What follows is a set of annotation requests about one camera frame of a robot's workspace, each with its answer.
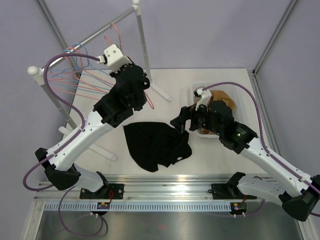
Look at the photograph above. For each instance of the brown tank top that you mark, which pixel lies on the brown tank top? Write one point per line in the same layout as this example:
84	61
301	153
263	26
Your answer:
218	95

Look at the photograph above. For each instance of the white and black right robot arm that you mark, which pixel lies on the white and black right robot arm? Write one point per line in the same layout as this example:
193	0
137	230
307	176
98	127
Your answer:
295	191

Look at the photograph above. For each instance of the white plastic basket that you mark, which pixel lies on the white plastic basket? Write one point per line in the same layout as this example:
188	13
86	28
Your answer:
234	93

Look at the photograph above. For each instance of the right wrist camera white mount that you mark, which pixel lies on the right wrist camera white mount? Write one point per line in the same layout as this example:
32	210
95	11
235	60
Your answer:
201	96

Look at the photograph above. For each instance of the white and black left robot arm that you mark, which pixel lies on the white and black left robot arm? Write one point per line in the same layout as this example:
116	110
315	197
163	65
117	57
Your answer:
124	98

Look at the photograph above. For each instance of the white slotted cable duct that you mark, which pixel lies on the white slotted cable duct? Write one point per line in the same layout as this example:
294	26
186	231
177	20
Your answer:
121	206

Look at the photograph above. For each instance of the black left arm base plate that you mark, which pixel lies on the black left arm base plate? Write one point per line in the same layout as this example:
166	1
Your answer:
114	191

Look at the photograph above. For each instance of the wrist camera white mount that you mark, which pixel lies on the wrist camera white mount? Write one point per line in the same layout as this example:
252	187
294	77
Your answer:
113	58
201	96

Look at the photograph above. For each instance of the metal clothes rack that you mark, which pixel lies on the metal clothes rack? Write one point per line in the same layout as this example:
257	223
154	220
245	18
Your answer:
37	73

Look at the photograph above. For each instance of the black tank top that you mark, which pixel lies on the black tank top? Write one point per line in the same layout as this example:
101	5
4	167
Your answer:
151	144

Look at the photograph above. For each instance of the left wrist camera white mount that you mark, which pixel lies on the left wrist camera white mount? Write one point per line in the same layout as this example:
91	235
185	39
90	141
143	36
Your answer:
113	58

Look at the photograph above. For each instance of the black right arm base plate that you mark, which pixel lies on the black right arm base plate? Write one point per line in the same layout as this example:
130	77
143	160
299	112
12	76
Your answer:
221	191

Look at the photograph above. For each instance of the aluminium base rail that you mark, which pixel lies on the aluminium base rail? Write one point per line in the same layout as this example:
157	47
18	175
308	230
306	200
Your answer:
155	188

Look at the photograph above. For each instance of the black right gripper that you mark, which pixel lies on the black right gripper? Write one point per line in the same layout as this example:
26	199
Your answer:
179	122

